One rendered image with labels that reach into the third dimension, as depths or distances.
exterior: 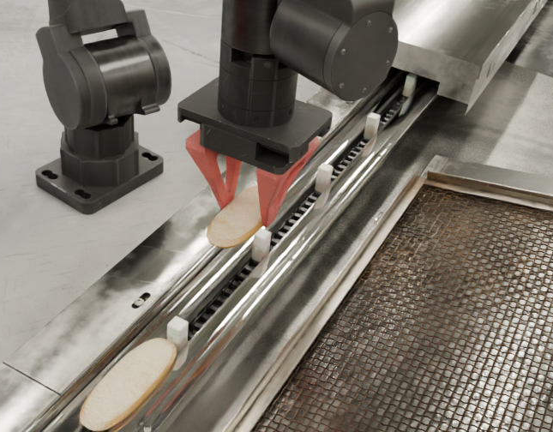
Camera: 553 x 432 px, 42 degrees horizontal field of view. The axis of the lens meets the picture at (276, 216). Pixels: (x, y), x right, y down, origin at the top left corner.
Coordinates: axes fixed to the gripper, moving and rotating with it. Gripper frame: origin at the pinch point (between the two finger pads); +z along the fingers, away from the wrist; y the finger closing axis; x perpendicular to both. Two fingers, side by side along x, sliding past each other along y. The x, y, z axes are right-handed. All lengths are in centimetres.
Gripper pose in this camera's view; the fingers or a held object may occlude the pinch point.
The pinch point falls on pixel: (248, 207)
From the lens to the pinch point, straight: 59.6
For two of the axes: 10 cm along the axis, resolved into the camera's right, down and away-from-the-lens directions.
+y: 8.8, 3.5, -3.3
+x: 4.7, -4.9, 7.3
